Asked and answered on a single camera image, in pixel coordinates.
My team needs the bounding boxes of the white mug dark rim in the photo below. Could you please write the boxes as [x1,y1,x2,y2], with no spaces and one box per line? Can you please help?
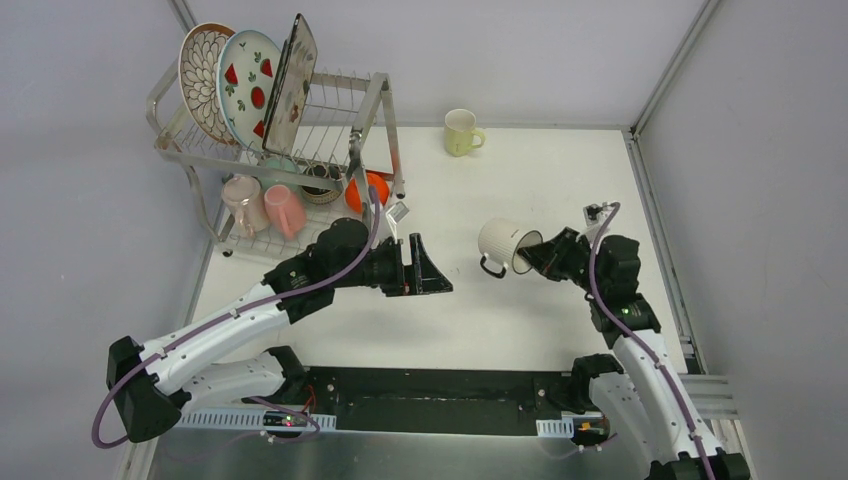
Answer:
[477,218,543,279]

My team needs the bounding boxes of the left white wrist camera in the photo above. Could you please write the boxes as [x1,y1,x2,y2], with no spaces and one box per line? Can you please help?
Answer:
[382,200,410,240]

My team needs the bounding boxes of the mint green bowl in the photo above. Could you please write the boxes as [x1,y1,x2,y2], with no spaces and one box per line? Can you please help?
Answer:
[259,157,300,190]

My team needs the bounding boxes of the square flower pattern plate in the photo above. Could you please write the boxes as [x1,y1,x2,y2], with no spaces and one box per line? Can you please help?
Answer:
[262,13,318,155]

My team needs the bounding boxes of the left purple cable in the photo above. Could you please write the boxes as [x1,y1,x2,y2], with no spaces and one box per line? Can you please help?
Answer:
[91,186,384,450]

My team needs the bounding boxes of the aluminium frame rail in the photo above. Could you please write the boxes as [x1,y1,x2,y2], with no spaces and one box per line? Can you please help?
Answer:
[622,130,700,363]

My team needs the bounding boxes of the pink cup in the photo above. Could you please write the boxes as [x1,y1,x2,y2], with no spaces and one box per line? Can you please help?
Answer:
[264,185,307,240]

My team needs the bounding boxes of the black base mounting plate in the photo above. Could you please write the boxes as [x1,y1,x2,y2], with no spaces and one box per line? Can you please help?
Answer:
[266,367,589,436]

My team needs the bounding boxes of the brown patterned small bowl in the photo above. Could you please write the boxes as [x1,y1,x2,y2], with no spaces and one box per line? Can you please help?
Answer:
[300,165,342,205]

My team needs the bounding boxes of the floral petal brown-rim plate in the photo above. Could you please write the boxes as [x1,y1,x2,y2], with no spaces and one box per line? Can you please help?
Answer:
[178,22,236,145]

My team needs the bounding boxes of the orange plastic bowl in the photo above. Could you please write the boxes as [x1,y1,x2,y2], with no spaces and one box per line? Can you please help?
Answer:
[344,171,390,214]

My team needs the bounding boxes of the yellow mug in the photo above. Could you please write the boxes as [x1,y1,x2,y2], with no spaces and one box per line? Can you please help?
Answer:
[443,109,486,157]

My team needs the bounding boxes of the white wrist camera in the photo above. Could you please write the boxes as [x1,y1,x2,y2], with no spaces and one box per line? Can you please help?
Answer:
[583,203,614,228]
[382,200,410,240]

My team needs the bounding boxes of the watermelon pattern round plate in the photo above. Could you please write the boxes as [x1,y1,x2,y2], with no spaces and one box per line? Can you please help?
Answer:
[216,30,281,152]

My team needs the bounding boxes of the pink iridescent mug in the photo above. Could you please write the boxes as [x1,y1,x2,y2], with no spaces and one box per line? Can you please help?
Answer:
[221,175,270,239]

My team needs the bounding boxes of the stainless steel dish rack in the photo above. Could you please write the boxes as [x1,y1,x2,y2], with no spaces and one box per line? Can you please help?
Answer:
[146,63,406,259]

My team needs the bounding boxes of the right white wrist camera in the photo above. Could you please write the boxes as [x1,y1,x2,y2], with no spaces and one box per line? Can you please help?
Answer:
[583,203,614,228]

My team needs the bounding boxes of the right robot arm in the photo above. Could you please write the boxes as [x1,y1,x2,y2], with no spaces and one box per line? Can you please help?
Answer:
[517,228,751,479]

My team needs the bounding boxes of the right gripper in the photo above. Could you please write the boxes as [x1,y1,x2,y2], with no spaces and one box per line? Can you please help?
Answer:
[517,226,607,297]

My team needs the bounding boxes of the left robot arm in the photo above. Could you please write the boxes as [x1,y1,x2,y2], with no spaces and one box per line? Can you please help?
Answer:
[92,218,453,449]

